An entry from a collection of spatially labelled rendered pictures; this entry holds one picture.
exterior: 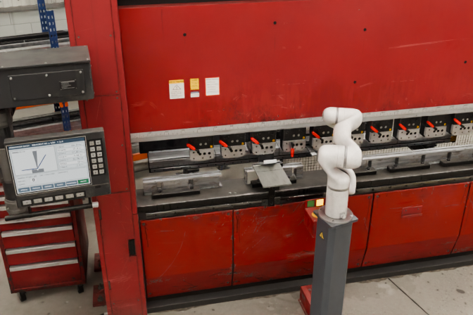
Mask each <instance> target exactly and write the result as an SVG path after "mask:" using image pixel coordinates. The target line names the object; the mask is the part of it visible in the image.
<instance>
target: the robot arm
mask: <svg viewBox="0 0 473 315"><path fill-rule="evenodd" d="M322 119H323V121H324V123H325V124H326V125H328V126H329V127H331V128H333V129H334V130H333V144H332V145H323V146H321V147H320V148H319V150H318V152H317V161H318V162H319V164H320V166H321V168H323V170H324V171H325V172H326V174H327V194H326V203H325V205H323V206H321V208H320V209H319V211H318V214H319V217H320V218H321V219H322V220H324V221H325V222H328V223H330V224H346V223H348V222H350V221H351V220H352V218H353V213H352V211H351V210H350V209H349V208H348V195H353V194H354V193H355V187H356V177H355V173H354V171H353V170H352V169H356V168H359V166H361V164H362V151H361V149H360V148H359V146H358V145H357V144H356V143H355V142H354V141H353V140H352V138H351V132H352V131H354V130H355V129H357V128H358V127H359V126H360V125H361V123H362V113H361V112H360V111H359V110H357V109H353V108H335V107H330V108H326V109H324V111H323V112H322ZM337 168H339V169H337ZM340 169H342V170H343V171H345V172H346V173H347V174H346V173H345V172H342V171H341V170H340Z"/></svg>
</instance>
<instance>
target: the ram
mask: <svg viewBox="0 0 473 315"><path fill-rule="evenodd" d="M118 15H119V23H120V36H121V44H122V59H123V66H124V73H125V88H126V95H127V109H128V117H129V125H130V133H131V134H136V133H144V132H152V131H167V130H176V129H191V128H199V127H215V126H223V125H232V124H247V123H256V122H271V121H280V120H294V119H303V118H311V117H322V112H323V111H324V109H326V108H330V107H335V108H353V109H357V110H359V111H360V112H361V113H375V112H383V111H391V110H407V109H415V108H430V107H439V106H447V105H462V104H471V103H473V0H240V1H208V2H192V3H175V4H144V5H128V6H118ZM209 77H220V95H214V96H206V84H205V78H209ZM197 78H198V84H199V89H194V90H191V87H190V79H197ZM179 79H183V80H184V98H174V99H170V87H169V80H179ZM194 91H199V97H191V92H194ZM468 112H473V108H464V109H456V110H441V111H433V112H417V113H409V114H401V115H386V116H378V117H363V118H362V122H368V121H375V120H390V119H398V118H406V117H421V116H430V115H445V114H453V113H468ZM322 125H326V124H325V123H324V121H323V122H308V123H300V124H284V125H276V126H268V127H253V128H245V129H229V130H221V131H206V132H198V133H190V134H175V135H166V136H151V137H143V138H135V139H131V136H130V139H131V143H136V142H145V141H159V140H168V139H183V138H191V137H199V136H214V135H222V134H237V133H244V132H252V131H267V130H276V129H290V128H299V127H314V126H322Z"/></svg>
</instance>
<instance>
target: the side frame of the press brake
mask: <svg viewBox="0 0 473 315"><path fill-rule="evenodd" d="M64 4H65V14H66V19H67V24H68V34H69V40H70V46H86V45H87V46H88V50H89V57H90V61H91V62H90V64H91V70H92V81H93V87H94V98H93V99H89V100H82V101H78V105H79V110H80V120H81V125H82V129H91V128H97V127H103V130H104V136H105V143H106V154H107V161H108V172H109V178H110V184H111V194H108V195H100V196H94V197H92V202H98V203H99V206H98V207H94V208H93V211H94V221H95V226H96V236H97V241H98V247H99V256H100V262H101V271H102V276H103V286H104V292H105V297H106V306H107V312H108V315H147V308H146V291H145V283H144V268H143V261H142V253H141V239H140V231H139V218H138V211H137V196H136V184H135V176H134V162H133V154H132V143H131V139H130V125H129V117H128V109H127V95H126V88H125V73H124V66H123V59H122V44H121V36H120V23H119V15H118V0H64Z"/></svg>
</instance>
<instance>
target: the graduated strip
mask: <svg viewBox="0 0 473 315"><path fill-rule="evenodd" d="M464 108H473V103H471V104H462V105H447V106H439V107H430V108H415V109H407V110H391V111H383V112H367V113H362V117H378V116H386V115H401V114H409V113H425V112H433V111H441V110H456V109H464ZM308 122H323V119H322V117H311V118H303V119H294V120H280V121H271V122H256V123H247V124H232V125H223V126H215V127H199V128H191V129H176V130H167V131H152V132H144V133H136V134H130V136H131V139H135V138H143V137H151V136H166V135H175V134H190V133H198V132H206V131H221V130H229V129H245V128H253V127H268V126H276V125H284V124H300V123H308Z"/></svg>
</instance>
